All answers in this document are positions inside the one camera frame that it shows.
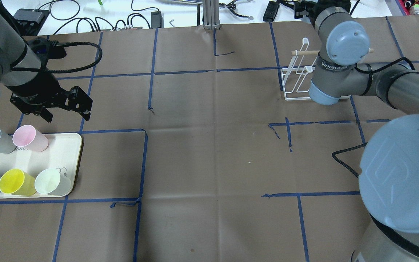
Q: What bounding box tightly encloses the pink plastic cup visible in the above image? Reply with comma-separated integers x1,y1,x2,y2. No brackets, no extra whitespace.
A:
13,125,49,152

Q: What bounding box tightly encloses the black power adapter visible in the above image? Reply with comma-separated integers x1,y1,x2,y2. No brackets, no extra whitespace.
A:
262,0,280,22

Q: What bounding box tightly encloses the yellow plastic cup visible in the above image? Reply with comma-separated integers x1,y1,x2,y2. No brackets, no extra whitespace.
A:
0,168,36,196

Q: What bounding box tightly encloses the white wire cup rack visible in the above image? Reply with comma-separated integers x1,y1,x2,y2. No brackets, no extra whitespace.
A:
281,37,374,101

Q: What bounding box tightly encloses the aluminium frame post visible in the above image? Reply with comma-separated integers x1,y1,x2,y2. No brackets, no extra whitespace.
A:
202,0,221,30

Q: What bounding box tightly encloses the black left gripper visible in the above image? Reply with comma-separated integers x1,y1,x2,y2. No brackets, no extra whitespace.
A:
10,75,93,123

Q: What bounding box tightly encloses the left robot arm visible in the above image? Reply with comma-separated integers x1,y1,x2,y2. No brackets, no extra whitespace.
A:
0,4,103,122

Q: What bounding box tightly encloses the black braided cable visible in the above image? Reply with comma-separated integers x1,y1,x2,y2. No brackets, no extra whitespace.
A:
332,143,368,179

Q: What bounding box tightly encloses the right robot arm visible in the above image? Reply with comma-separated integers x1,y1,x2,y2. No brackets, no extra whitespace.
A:
293,0,419,262

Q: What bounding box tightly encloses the pale green plastic cup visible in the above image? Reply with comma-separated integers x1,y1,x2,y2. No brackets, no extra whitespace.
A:
35,167,73,197

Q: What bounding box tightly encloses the cream plastic tray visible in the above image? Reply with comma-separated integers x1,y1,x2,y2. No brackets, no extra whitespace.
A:
0,133,83,198

